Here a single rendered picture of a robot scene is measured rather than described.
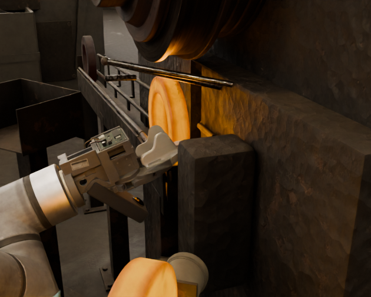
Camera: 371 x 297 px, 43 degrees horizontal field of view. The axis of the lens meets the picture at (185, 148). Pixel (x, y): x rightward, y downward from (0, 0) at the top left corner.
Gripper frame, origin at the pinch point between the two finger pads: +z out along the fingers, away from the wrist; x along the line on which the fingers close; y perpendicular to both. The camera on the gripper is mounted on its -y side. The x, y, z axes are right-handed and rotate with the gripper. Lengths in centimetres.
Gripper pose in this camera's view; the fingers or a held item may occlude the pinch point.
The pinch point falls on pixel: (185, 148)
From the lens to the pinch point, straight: 79.2
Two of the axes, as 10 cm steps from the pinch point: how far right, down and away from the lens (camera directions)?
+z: 9.0, -4.0, 1.7
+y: -2.9, -8.4, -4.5
